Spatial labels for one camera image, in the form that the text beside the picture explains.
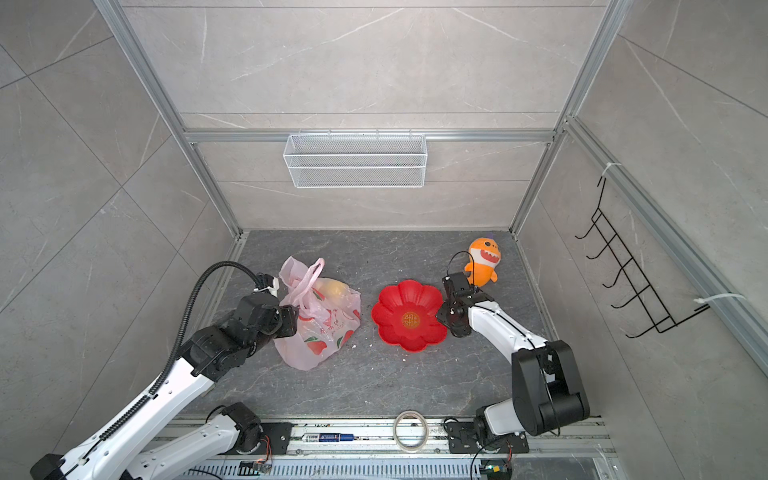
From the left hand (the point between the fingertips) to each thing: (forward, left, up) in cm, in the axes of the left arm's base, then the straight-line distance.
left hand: (292, 305), depth 74 cm
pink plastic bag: (0, -8, -5) cm, 10 cm away
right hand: (+4, -42, -17) cm, 46 cm away
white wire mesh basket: (+51, -15, +8) cm, 54 cm away
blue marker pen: (-26, -9, -20) cm, 34 cm away
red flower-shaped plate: (+7, -31, -20) cm, 38 cm away
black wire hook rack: (-11, -80, +11) cm, 82 cm away
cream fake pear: (+14, -7, -15) cm, 22 cm away
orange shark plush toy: (+25, -59, -12) cm, 66 cm away
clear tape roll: (-27, -33, -20) cm, 47 cm away
